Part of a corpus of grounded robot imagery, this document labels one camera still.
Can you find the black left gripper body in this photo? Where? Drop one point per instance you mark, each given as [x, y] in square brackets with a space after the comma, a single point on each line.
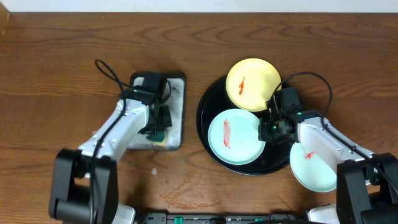
[165, 121]

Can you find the green scrubbing sponge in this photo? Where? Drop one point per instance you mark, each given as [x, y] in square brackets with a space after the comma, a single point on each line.
[157, 138]

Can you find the mint plate with long stain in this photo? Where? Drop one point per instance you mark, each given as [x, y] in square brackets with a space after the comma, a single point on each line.
[233, 137]

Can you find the yellow plate with red stain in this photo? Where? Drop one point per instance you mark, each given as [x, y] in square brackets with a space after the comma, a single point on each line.
[250, 83]

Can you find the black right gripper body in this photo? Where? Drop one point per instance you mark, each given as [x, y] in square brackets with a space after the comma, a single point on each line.
[272, 132]

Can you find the black rectangular soapy water tray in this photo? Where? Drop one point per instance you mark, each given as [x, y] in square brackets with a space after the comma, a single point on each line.
[174, 98]

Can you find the round black tray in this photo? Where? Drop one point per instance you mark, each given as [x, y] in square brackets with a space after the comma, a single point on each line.
[216, 100]

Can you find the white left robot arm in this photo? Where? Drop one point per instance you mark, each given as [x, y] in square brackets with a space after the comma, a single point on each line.
[85, 180]

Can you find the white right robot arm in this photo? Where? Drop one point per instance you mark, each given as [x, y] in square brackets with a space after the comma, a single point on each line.
[323, 159]

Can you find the mint plate with small stain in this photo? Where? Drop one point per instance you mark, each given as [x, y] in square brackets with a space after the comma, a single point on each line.
[310, 170]

